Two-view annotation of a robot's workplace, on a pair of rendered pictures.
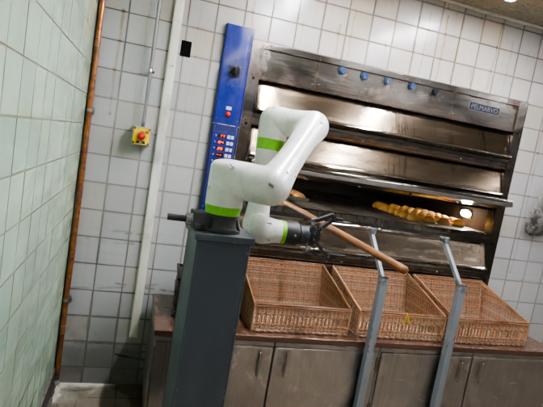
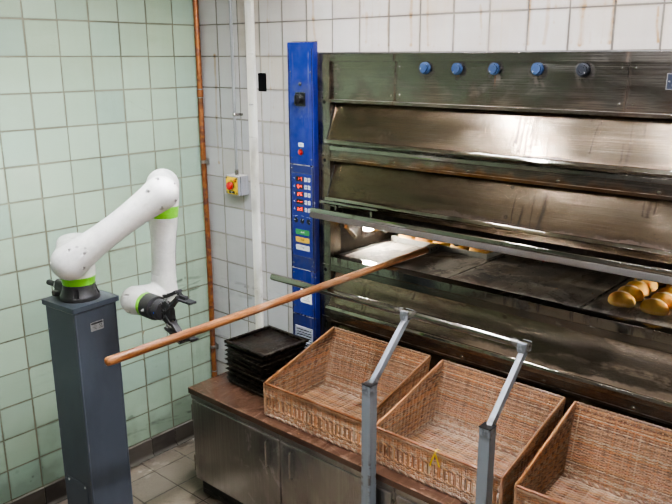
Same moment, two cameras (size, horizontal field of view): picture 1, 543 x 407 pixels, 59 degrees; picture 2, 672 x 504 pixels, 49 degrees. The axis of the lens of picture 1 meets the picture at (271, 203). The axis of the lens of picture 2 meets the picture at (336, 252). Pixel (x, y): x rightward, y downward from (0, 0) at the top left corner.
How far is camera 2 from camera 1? 2.86 m
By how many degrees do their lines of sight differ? 57
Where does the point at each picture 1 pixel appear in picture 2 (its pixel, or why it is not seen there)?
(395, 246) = (544, 347)
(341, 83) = (428, 87)
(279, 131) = not seen: hidden behind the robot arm
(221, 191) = not seen: hidden behind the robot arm
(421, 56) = (545, 13)
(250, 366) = (262, 454)
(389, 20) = not seen: outside the picture
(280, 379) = (291, 482)
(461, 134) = (654, 143)
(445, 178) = (624, 230)
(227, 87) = (296, 120)
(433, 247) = (622, 360)
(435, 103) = (589, 91)
